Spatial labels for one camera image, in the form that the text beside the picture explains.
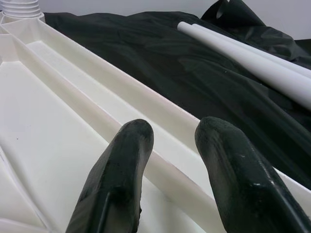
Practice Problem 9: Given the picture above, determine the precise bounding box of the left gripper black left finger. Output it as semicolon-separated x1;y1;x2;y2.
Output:
65;118;154;233

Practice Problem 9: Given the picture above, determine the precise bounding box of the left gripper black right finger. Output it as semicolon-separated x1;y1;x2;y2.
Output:
195;116;311;233

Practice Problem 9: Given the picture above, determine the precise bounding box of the white plastic table leg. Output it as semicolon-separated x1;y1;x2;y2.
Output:
176;21;311;112
0;0;45;19
191;22;311;80

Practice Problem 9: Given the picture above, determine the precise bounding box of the black cloth cover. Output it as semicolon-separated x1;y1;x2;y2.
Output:
43;0;311;192

